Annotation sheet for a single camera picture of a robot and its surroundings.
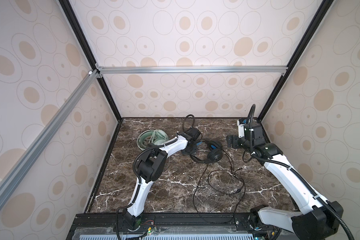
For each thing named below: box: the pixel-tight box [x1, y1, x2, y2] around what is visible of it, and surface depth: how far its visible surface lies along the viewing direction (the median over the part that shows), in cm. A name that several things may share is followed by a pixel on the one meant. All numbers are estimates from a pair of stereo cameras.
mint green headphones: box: [137, 129, 169, 151], surface depth 105 cm
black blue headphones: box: [189, 140, 223, 164], surface depth 95 cm
